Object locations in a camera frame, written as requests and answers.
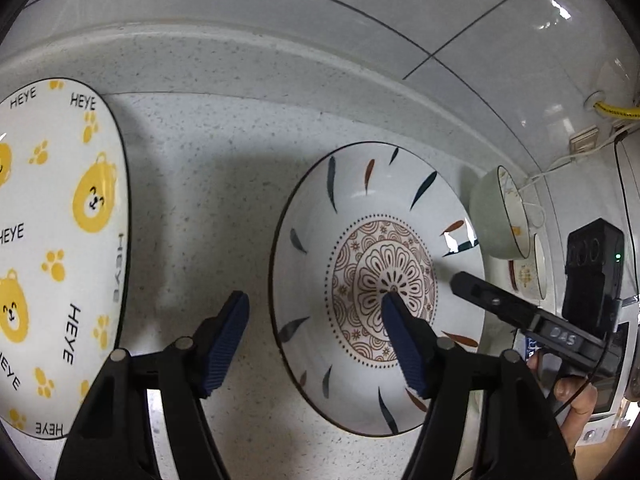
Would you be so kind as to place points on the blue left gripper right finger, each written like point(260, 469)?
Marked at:
point(406, 336)

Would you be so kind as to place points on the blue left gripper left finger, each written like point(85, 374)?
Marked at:
point(222, 337)

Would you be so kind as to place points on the white orange flower bowl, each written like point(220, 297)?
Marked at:
point(528, 276)

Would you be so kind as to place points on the mandala pattern deep plate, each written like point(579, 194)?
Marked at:
point(368, 219)

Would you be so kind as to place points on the pale green ribbed bowl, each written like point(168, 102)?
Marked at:
point(499, 217)

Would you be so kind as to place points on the yellow bear plate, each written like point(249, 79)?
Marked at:
point(65, 224)

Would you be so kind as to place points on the person's right hand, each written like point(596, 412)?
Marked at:
point(582, 399)

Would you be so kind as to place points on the beige wall socket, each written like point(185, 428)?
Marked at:
point(584, 141)

